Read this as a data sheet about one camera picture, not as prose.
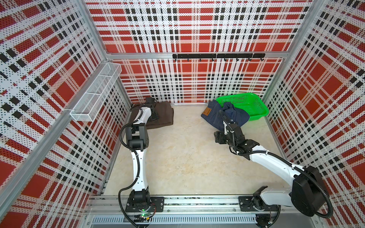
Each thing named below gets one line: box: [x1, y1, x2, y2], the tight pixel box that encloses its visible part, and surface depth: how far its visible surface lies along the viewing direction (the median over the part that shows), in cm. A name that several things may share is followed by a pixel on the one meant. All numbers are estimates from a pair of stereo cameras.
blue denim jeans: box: [201, 99, 250, 132], surface depth 109 cm
